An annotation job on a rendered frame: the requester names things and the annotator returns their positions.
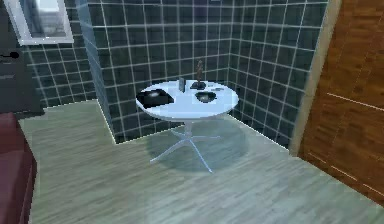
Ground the dark round bowl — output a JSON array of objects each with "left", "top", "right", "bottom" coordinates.
[{"left": 194, "top": 91, "right": 218, "bottom": 103}]

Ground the dark red sofa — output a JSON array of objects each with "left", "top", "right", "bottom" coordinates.
[{"left": 0, "top": 112, "right": 38, "bottom": 224}]

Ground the brown statuette on black base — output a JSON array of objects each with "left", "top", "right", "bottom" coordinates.
[{"left": 190, "top": 59, "right": 208, "bottom": 90}]

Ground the white round table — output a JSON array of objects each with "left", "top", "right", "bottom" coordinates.
[{"left": 135, "top": 79, "right": 240, "bottom": 174}]

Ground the dark grey room door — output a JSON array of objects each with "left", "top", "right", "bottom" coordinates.
[{"left": 0, "top": 6, "right": 45, "bottom": 118}]

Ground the brown wooden door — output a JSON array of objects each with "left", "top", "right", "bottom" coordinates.
[{"left": 297, "top": 0, "right": 384, "bottom": 207}]

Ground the white framed window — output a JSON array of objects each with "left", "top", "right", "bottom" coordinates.
[{"left": 3, "top": 0, "right": 75, "bottom": 47}]

